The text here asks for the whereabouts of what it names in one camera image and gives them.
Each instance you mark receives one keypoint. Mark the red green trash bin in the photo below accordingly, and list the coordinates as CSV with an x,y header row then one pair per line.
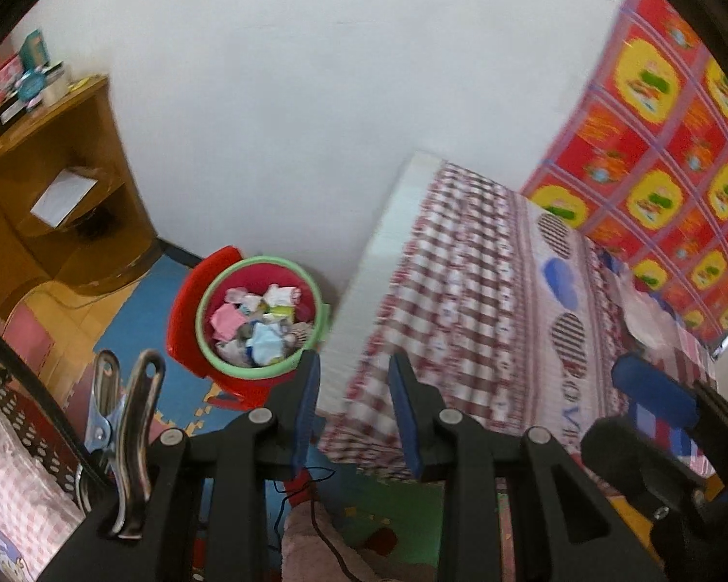
x,y
242,285

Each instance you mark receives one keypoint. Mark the white paper in shelf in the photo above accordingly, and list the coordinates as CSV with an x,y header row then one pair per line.
x,y
59,199

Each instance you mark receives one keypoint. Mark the white plastic bag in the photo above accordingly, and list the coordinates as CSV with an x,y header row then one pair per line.
x,y
233,352

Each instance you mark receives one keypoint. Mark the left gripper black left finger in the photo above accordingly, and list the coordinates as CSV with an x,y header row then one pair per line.
x,y
218,477

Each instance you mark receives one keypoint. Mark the silver spring clamp left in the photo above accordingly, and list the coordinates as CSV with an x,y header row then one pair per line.
x,y
117,433

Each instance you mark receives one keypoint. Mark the wooden desk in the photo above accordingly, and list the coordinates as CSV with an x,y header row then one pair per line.
x,y
108,240

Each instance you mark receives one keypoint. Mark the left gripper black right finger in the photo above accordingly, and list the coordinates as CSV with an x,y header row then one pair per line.
x,y
519,497

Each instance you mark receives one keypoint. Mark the clear plastic packaging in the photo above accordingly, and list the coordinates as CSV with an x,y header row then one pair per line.
x,y
646,320

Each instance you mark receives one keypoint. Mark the white tissue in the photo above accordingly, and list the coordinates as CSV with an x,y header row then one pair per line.
x,y
282,296

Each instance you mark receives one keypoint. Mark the items on desk top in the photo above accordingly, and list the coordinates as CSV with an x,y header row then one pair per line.
x,y
31,80

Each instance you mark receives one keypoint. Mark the red floral headboard cloth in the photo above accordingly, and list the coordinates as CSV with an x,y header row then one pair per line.
x,y
641,166

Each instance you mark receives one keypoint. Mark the pink paper receipt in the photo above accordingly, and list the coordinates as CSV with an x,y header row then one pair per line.
x,y
226,321

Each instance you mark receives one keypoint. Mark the patchwork heart bed sheet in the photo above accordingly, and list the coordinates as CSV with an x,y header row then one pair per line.
x,y
512,315

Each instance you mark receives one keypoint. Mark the white bed frame side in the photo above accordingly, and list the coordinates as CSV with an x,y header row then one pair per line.
x,y
356,313

